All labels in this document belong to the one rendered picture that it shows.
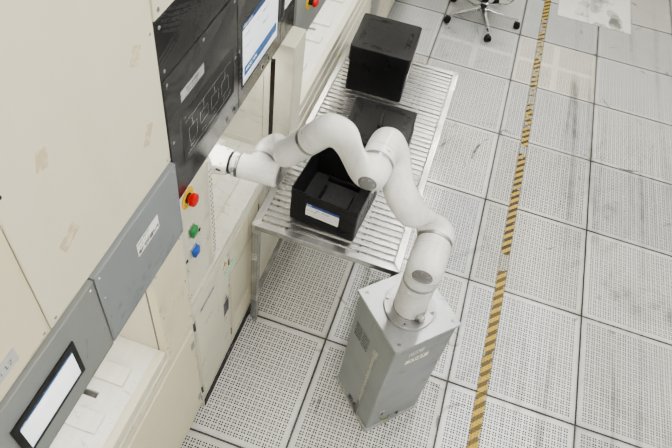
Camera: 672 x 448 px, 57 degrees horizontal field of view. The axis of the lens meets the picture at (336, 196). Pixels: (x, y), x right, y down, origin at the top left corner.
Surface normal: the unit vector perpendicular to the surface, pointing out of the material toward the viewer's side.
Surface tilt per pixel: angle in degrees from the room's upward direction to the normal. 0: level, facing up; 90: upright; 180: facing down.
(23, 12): 90
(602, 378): 0
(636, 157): 0
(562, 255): 0
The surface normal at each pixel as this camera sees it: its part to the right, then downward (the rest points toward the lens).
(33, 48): 0.95, 0.30
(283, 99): -0.30, 0.70
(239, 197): 0.11, -0.64
